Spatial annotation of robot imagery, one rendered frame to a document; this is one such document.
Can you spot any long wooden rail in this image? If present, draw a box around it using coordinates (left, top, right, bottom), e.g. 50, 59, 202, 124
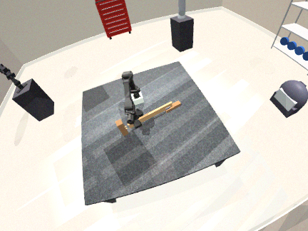
128, 102, 173, 128

